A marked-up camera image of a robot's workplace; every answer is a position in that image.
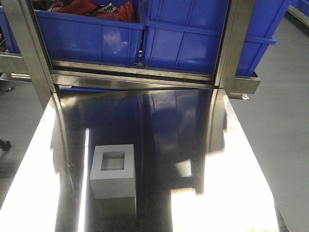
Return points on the gray square hollow base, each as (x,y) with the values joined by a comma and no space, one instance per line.
(113,172)

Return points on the blue bin on cart right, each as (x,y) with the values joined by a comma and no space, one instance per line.
(186,34)

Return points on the blue bin with red items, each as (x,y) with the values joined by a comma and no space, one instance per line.
(92,39)

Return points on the blue bin far left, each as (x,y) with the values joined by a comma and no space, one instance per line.
(10,40)

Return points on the red packaged items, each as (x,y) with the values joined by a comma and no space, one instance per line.
(124,12)

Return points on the stainless steel cart frame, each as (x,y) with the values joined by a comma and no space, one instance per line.
(34,64)

